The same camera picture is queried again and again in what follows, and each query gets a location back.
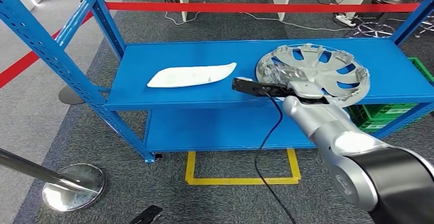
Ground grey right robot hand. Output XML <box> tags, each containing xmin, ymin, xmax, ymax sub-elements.
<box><xmin>268</xmin><ymin>63</ymin><xmax>309</xmax><ymax>91</ymax></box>

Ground silver wheel hubcap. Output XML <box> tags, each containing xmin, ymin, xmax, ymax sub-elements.
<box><xmin>255</xmin><ymin>43</ymin><xmax>371</xmax><ymax>107</ymax></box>

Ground white plastic car part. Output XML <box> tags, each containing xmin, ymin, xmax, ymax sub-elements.
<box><xmin>146</xmin><ymin>62</ymin><xmax>237</xmax><ymax>88</ymax></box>

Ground blue metal shelf rack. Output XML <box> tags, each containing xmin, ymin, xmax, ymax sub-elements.
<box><xmin>0</xmin><ymin>0</ymin><xmax>434</xmax><ymax>164</ymax></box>

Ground white power strip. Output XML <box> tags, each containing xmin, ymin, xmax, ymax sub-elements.
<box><xmin>335</xmin><ymin>14</ymin><xmax>357</xmax><ymax>27</ymax></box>

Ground red barrier belt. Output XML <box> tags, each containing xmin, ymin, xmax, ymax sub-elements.
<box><xmin>0</xmin><ymin>11</ymin><xmax>94</xmax><ymax>89</ymax></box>
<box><xmin>105</xmin><ymin>1</ymin><xmax>419</xmax><ymax>14</ymax></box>

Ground green plastic crate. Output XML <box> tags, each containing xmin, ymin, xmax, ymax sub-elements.
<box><xmin>345</xmin><ymin>57</ymin><xmax>434</xmax><ymax>122</ymax></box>
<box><xmin>359</xmin><ymin>114</ymin><xmax>421</xmax><ymax>133</ymax></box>

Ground yellow floor tape square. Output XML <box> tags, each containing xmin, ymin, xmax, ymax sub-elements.
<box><xmin>184</xmin><ymin>148</ymin><xmax>302</xmax><ymax>186</ymax></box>

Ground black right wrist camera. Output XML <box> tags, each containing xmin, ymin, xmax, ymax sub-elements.
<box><xmin>231</xmin><ymin>77</ymin><xmax>292</xmax><ymax>98</ymax></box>

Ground white floor cable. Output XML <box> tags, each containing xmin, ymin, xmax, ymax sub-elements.
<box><xmin>164</xmin><ymin>10</ymin><xmax>353</xmax><ymax>33</ymax></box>

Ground black camera cable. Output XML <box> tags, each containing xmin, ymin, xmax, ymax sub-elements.
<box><xmin>254</xmin><ymin>92</ymin><xmax>297</xmax><ymax>224</ymax></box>

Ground black stanchion post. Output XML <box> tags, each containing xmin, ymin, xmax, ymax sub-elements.
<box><xmin>58</xmin><ymin>85</ymin><xmax>85</xmax><ymax>105</ymax></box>

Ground chrome stanchion post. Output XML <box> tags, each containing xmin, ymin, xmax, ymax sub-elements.
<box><xmin>0</xmin><ymin>148</ymin><xmax>106</xmax><ymax>213</ymax></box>

